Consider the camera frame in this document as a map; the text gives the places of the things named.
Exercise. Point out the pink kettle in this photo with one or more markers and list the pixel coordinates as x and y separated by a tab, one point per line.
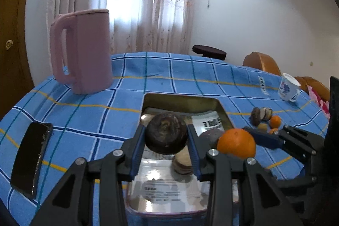
82	51

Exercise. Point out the small dark brown fruit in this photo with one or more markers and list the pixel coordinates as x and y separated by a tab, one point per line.
255	116

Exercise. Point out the wooden door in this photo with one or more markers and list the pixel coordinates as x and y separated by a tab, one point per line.
13	43

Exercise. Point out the metal tray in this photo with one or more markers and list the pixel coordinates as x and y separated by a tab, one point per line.
169	189

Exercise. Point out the white mug with blue print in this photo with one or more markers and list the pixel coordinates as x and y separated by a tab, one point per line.
288	89

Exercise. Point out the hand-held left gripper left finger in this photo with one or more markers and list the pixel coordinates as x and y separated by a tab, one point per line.
135	154

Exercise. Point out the small brown kiwi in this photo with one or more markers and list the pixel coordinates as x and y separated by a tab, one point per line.
262	126

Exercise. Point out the small orange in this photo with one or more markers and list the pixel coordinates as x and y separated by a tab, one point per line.
275	121

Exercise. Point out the wooden chair back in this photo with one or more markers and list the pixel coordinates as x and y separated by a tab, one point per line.
262	62
316	87

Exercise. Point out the floral sheer curtain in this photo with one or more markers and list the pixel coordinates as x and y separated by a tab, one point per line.
119	1

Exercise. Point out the dark brown round fruit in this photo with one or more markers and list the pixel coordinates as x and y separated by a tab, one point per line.
166	133

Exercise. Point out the large orange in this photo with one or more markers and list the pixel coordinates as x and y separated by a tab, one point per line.
236	143

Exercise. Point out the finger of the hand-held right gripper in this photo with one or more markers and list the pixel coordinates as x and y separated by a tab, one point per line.
264	138
296	182

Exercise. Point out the brass door knob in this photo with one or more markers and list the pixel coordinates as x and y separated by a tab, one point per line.
9	44

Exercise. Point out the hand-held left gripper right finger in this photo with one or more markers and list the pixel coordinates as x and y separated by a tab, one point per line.
195	157

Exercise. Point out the black smartphone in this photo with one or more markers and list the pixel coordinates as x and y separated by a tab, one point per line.
31	157

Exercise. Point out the blue plaid tablecloth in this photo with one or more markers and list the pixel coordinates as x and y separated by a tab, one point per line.
79	114

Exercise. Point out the pink cloth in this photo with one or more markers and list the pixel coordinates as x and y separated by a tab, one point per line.
319	100

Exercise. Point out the striped brown fruit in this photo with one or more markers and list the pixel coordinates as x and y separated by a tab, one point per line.
266	113

